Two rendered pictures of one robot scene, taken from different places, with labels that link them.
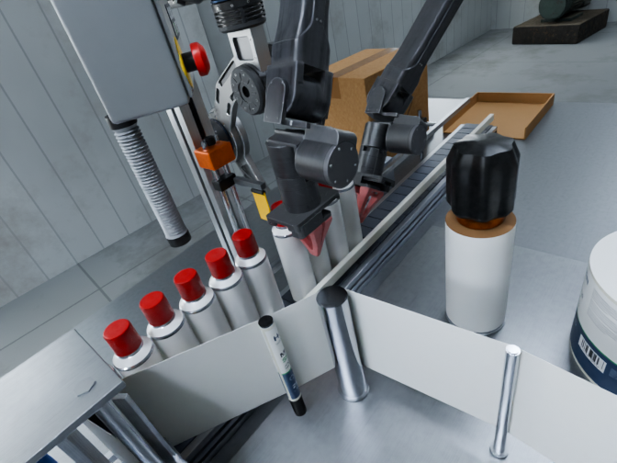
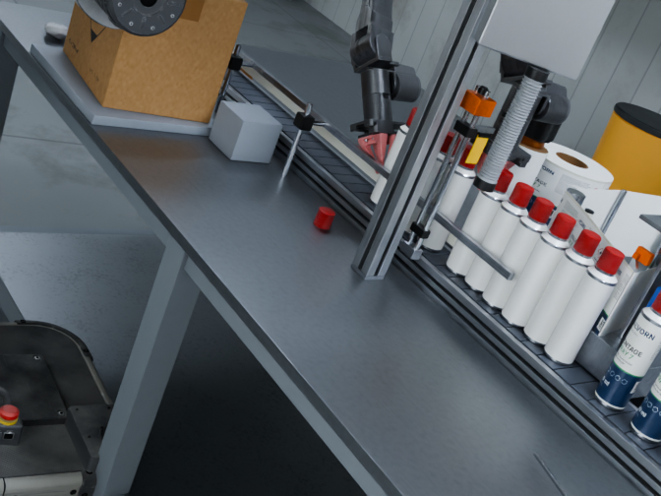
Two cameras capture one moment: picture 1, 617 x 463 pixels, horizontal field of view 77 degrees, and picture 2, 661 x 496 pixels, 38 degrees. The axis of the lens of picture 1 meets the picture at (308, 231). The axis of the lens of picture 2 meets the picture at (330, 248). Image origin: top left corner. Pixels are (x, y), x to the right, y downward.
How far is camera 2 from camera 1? 1.89 m
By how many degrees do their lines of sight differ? 79
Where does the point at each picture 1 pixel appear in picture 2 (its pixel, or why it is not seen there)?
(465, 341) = (606, 197)
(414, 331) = (587, 203)
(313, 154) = (561, 102)
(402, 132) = (412, 82)
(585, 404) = (634, 206)
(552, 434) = (613, 235)
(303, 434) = not seen: hidden behind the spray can
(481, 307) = not seen: hidden behind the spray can
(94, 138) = not seen: outside the picture
